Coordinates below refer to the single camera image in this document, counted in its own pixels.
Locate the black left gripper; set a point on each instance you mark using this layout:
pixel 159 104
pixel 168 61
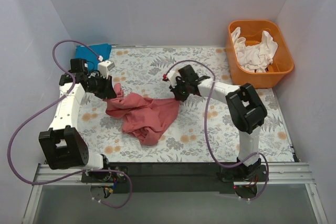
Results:
pixel 107 92

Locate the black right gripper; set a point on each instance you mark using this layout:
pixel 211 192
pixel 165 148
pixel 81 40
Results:
pixel 178 94

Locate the red t shirt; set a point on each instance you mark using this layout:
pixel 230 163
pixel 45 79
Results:
pixel 147 119

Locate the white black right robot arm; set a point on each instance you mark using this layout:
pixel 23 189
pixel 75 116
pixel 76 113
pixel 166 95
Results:
pixel 246 110

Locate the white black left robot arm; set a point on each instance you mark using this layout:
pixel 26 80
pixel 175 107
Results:
pixel 62 144

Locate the white t shirts in basket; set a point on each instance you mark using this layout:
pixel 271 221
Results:
pixel 255 58

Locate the folded blue t shirt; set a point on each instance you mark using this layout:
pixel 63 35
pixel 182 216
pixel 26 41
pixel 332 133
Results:
pixel 87 54

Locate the floral table mat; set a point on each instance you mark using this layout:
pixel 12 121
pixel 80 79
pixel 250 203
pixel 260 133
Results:
pixel 202 131

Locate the orange plastic basket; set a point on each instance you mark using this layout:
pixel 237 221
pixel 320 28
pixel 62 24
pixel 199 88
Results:
pixel 252 31

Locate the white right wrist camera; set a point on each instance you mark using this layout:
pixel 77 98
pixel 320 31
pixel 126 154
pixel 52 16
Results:
pixel 171 78

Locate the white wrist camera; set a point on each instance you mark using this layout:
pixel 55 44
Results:
pixel 171 78
pixel 104 67

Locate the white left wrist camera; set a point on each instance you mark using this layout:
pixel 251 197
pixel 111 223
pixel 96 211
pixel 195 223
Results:
pixel 104 67

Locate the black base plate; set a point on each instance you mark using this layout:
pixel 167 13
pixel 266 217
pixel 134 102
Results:
pixel 159 185

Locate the aluminium frame rail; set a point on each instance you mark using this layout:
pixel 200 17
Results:
pixel 274 173

